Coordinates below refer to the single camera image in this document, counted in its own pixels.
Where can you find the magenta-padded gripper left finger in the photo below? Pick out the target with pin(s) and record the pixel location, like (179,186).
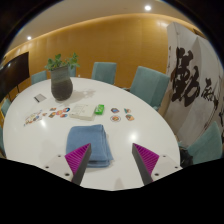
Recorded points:
(75,160)

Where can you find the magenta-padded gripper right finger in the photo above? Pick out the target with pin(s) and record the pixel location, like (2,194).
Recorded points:
(150,160)

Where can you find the blue towel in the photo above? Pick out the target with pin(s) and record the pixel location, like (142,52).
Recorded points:
(86,140)

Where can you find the orange blue oval sticker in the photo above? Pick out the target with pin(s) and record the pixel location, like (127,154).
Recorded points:
(63,115)

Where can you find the orange rounded sticker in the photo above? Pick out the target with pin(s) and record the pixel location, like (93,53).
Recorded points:
(129,117)

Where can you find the white flat box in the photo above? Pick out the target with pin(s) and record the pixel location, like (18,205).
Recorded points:
(82,112)

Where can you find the pink orange round sticker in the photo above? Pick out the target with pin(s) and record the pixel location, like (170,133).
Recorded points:
(59,112)

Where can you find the dark rectangular sticker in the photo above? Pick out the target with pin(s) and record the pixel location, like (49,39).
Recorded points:
(52,115)

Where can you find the dark round sticker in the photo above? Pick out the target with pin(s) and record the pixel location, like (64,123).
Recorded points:
(66,109)

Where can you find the white-rimmed round sticker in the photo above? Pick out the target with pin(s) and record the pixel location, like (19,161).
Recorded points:
(115,118)

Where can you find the triangular colourful sticker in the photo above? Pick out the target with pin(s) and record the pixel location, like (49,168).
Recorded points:
(127,110)

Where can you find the tiny orange sticker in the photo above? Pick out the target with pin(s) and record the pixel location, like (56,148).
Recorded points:
(44,114)

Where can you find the small rectangular sticker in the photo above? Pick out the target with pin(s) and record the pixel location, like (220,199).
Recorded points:
(53,108)

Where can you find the green packet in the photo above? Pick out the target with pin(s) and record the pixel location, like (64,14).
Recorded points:
(99,109)

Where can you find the square colourful sticker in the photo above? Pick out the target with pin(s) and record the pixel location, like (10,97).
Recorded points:
(115,110)

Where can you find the small grey card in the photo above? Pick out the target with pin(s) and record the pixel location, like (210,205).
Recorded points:
(40,98)

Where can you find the teal chairs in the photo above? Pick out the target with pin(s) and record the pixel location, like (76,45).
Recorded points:
(148,85)

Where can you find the potted plant in grey vase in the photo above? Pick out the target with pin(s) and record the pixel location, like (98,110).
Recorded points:
(61,85)

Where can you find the white calligraphy panel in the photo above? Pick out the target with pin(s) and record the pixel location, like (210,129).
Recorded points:
(196,83)

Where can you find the recessed ceiling lights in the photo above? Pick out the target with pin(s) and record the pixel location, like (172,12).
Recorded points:
(147,7)

